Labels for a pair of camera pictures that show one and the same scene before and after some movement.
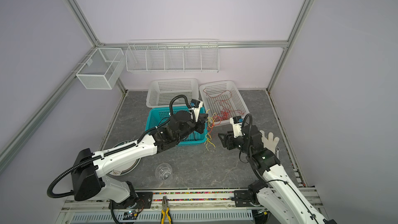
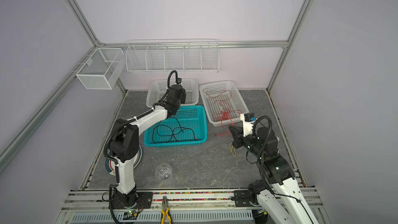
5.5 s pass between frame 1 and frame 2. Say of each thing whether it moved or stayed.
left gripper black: moved
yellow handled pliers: stayed
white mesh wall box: stayed
